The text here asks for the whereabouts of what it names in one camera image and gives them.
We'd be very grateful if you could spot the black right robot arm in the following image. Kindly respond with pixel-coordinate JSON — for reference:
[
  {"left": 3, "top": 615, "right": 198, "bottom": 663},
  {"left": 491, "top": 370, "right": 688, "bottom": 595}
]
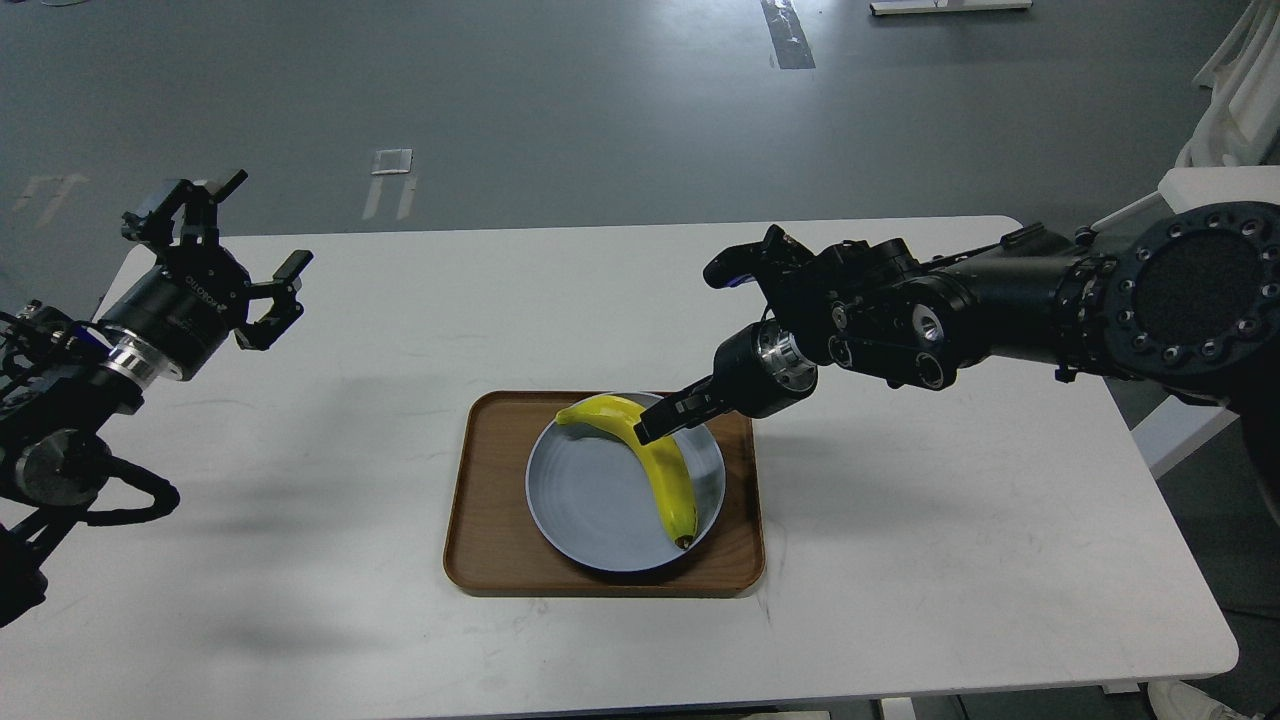
[{"left": 634, "top": 201, "right": 1279, "bottom": 512}]

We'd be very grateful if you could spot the white side table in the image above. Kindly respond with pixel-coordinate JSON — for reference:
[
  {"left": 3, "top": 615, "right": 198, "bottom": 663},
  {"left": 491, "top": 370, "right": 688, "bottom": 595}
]
[{"left": 1157, "top": 165, "right": 1280, "bottom": 214}]

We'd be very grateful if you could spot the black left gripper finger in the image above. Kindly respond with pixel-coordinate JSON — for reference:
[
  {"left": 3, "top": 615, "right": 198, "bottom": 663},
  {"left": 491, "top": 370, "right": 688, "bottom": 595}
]
[
  {"left": 122, "top": 169, "right": 250, "bottom": 256},
  {"left": 234, "top": 249, "right": 314, "bottom": 351}
]

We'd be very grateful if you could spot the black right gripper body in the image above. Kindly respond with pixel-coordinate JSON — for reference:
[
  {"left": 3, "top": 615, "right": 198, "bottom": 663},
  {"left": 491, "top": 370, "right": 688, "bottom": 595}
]
[{"left": 712, "top": 322, "right": 818, "bottom": 419}]

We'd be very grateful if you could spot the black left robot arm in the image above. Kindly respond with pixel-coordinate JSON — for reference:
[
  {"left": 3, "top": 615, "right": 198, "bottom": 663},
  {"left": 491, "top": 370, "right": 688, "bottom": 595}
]
[{"left": 1, "top": 169, "right": 314, "bottom": 624}]

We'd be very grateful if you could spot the brown wooden tray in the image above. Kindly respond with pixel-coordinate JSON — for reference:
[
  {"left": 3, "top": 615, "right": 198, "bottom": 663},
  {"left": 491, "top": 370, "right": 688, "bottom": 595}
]
[{"left": 443, "top": 389, "right": 765, "bottom": 598}]

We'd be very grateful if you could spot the light blue round plate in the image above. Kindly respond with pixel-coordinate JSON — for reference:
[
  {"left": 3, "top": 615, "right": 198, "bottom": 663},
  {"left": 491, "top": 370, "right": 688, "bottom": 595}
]
[{"left": 525, "top": 421, "right": 726, "bottom": 571}]

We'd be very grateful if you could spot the yellow banana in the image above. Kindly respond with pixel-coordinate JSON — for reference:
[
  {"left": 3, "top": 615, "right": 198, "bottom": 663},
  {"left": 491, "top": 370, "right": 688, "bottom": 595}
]
[{"left": 554, "top": 395, "right": 699, "bottom": 550}]

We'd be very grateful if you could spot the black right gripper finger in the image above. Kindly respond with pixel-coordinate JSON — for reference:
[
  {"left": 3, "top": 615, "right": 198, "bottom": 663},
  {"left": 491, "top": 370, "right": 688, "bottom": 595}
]
[
  {"left": 640, "top": 375, "right": 730, "bottom": 423},
  {"left": 634, "top": 405, "right": 713, "bottom": 446}
]

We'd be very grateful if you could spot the white shoe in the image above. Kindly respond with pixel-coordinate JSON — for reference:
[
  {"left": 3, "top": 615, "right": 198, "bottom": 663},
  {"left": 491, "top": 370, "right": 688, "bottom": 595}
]
[{"left": 1147, "top": 682, "right": 1254, "bottom": 719}]

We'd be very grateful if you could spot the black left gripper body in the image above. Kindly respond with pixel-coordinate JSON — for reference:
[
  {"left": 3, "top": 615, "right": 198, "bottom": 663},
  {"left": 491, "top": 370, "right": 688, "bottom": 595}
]
[{"left": 99, "top": 243, "right": 250, "bottom": 380}]

